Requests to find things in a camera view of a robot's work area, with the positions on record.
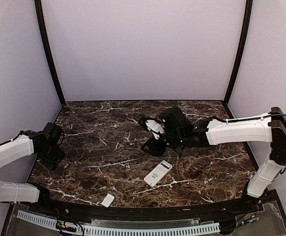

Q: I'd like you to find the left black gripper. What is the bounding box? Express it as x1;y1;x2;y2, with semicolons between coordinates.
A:
38;144;64;171

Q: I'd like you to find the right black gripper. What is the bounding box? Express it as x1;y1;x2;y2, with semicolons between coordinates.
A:
140;129;185;156

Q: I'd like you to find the white remote control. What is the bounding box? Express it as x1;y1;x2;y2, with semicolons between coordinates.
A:
143;160;173;187

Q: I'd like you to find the white battery cover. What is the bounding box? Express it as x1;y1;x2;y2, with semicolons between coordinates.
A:
100;193;115;207

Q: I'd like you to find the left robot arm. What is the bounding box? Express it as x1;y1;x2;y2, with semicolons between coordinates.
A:
0;122;65;214

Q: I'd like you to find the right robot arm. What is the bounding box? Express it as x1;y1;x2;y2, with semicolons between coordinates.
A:
138;107;286;213

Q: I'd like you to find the white slotted cable duct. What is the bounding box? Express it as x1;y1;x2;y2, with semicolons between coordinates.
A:
16;210;220;236

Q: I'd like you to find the black front rail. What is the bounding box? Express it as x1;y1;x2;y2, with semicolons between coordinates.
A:
44;196;244;222

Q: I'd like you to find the left black frame post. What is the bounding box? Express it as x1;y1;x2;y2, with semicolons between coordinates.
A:
34;0;66;106

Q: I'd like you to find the black frame post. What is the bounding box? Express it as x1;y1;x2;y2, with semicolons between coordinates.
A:
223;0;253;106
34;0;66;106

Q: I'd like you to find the right black frame post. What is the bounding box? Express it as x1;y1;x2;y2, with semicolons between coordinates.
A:
223;0;253;106

